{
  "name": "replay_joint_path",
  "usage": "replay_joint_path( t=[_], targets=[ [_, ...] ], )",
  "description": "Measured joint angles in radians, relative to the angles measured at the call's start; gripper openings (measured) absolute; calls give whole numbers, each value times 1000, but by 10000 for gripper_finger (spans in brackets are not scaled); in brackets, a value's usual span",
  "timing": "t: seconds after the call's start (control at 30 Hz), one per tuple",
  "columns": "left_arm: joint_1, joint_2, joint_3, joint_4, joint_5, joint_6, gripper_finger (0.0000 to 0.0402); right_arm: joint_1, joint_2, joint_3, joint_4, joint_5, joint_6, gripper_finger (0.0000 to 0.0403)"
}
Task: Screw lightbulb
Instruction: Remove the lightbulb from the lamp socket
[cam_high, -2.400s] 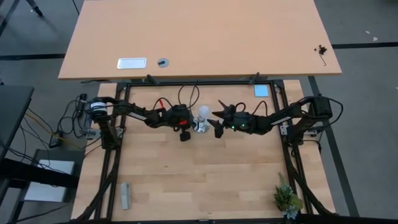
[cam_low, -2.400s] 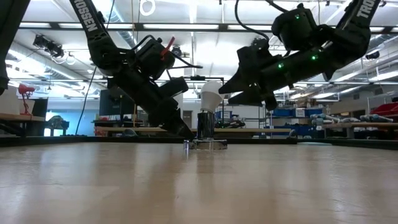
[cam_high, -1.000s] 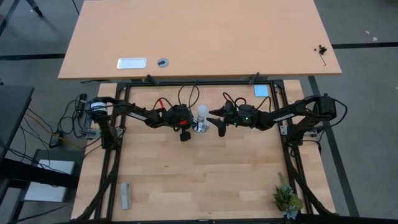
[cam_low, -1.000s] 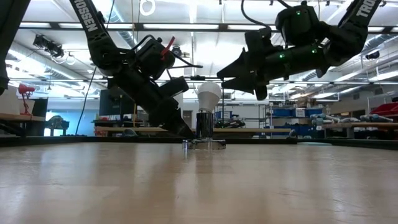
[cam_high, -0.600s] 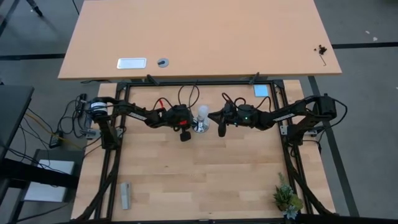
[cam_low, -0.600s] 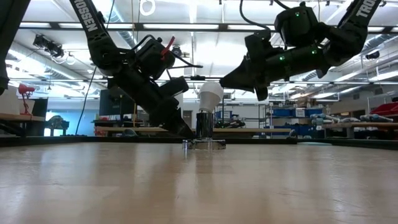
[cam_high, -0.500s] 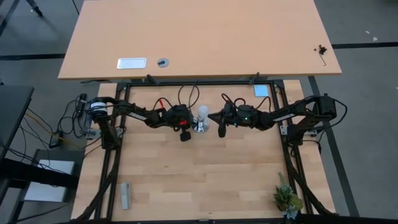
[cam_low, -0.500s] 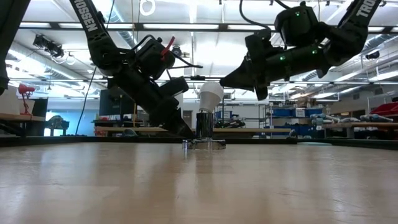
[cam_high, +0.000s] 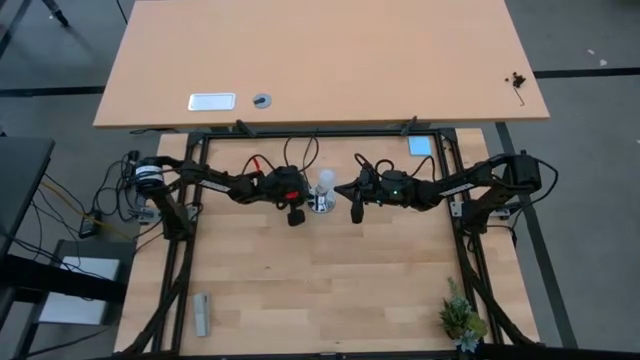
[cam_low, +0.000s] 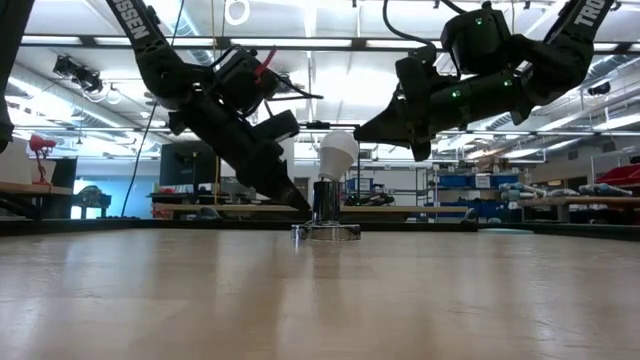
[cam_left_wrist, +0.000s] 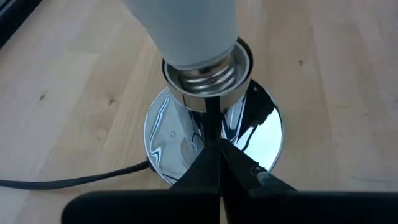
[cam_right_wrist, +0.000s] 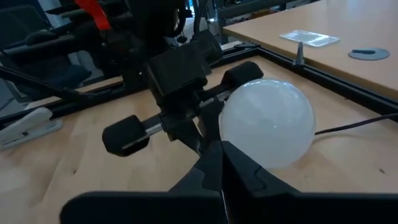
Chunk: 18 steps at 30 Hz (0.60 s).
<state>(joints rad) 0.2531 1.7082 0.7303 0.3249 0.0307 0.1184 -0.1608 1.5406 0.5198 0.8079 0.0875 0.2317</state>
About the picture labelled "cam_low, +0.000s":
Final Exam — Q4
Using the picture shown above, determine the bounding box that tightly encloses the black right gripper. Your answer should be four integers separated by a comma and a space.
353, 54, 534, 162

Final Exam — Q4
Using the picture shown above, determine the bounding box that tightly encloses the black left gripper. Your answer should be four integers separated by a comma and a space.
167, 107, 311, 214

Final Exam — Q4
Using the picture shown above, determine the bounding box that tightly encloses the chrome lamp socket base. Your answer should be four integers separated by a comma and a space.
290, 179, 362, 243

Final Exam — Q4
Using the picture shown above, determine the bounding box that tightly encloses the white lightbulb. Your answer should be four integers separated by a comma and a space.
317, 129, 360, 184

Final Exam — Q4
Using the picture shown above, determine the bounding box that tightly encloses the blue storage bins row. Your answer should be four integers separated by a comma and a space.
438, 172, 521, 190

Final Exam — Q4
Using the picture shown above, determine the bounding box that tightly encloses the long wooden workbench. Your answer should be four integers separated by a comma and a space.
152, 202, 469, 221

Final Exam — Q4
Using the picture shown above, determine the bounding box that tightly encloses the black computer monitor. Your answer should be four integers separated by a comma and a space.
159, 141, 220, 187

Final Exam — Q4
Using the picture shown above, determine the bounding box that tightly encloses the blue storage crate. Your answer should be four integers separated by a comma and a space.
439, 199, 521, 221

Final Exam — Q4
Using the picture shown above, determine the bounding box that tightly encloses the wrapped grey bundle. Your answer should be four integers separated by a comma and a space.
578, 183, 634, 198
499, 182, 547, 201

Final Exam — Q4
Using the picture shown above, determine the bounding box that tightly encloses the teal flat object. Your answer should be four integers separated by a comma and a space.
477, 227, 535, 236

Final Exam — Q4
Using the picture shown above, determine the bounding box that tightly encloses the black table border strip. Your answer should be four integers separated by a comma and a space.
0, 217, 640, 242

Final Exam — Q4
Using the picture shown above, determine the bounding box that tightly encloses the black office chair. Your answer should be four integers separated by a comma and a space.
74, 184, 112, 220

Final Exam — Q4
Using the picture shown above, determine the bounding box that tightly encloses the wooden workbench with bundles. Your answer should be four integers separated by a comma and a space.
519, 196, 640, 224

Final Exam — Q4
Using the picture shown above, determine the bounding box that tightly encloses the black cabinet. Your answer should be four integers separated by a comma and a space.
49, 157, 79, 220

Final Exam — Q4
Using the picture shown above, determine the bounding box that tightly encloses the red storage bin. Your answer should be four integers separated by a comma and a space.
594, 163, 640, 187

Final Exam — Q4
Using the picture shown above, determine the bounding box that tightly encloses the red desk lamp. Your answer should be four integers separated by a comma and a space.
28, 133, 57, 187

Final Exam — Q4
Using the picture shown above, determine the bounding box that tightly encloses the wooden workbench with lamp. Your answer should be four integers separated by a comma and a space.
0, 180, 74, 221

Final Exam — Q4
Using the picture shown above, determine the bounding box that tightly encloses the silver ceiling air duct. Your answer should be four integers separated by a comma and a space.
479, 54, 631, 132

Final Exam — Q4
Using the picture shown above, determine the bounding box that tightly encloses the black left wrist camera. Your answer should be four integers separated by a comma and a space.
212, 43, 281, 117

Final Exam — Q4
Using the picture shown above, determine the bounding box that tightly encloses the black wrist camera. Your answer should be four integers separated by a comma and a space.
212, 43, 281, 117
439, 2, 514, 75

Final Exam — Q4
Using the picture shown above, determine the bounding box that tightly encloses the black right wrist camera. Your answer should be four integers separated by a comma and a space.
439, 2, 514, 75

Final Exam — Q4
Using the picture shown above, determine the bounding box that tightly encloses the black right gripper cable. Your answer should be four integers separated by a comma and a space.
382, 0, 441, 51

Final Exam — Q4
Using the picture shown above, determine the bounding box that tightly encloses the black hanging cable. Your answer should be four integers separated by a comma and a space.
121, 102, 157, 217

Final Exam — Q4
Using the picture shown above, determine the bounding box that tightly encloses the black ceiling-mounted camera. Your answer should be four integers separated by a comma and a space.
52, 54, 105, 95

